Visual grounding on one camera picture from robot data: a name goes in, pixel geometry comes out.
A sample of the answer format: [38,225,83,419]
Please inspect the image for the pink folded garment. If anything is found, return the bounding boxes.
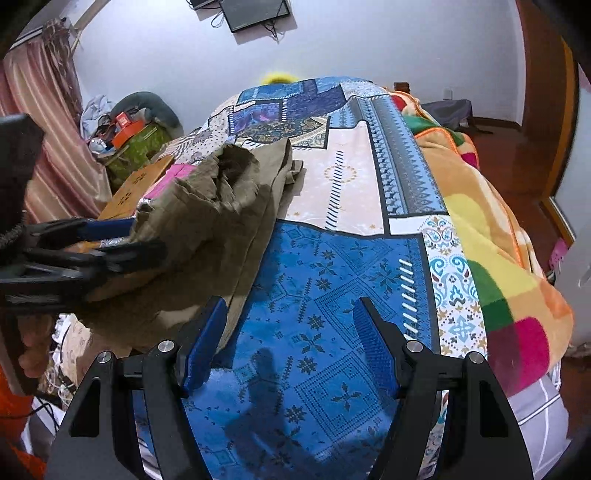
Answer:
[143,164,195,200]

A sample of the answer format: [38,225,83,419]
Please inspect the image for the orange multicolour fleece blanket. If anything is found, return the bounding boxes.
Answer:
[391,91,574,396]

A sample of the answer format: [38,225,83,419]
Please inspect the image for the orange jacket left sleeve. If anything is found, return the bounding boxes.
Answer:
[1,372,46,479]

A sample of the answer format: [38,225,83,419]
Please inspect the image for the olive green pants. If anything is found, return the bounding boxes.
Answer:
[77,139,301,351]

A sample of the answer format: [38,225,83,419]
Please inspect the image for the yellow fluffy object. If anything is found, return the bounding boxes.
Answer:
[262,71,300,85]

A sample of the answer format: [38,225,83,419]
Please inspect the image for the blue patchwork bedspread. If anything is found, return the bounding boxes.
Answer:
[166,77,487,479]

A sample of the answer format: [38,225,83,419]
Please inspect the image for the light grey clothes pile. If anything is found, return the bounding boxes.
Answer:
[79,95,113,141]

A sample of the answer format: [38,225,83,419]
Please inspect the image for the orange box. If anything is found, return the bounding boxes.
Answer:
[112,120,145,149]

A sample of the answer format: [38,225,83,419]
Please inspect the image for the striped pink curtain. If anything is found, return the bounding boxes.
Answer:
[1,20,112,223]

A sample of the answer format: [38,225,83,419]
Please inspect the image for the person left hand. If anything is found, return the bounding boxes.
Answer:
[18,314,55,379]

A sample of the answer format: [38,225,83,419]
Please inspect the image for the green patterned bag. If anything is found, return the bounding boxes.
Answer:
[102,123,172,191]

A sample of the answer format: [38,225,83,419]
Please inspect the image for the dark grey bag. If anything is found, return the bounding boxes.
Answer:
[422,99,475,131]

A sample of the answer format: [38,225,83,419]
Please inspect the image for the wall mounted black monitor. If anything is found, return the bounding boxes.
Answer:
[186,0,293,33]

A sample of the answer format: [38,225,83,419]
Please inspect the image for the wooden carved board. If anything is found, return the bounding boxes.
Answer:
[98,155,174,220]

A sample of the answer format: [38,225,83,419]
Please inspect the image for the brown wooden door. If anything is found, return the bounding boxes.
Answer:
[516,1,579,199]

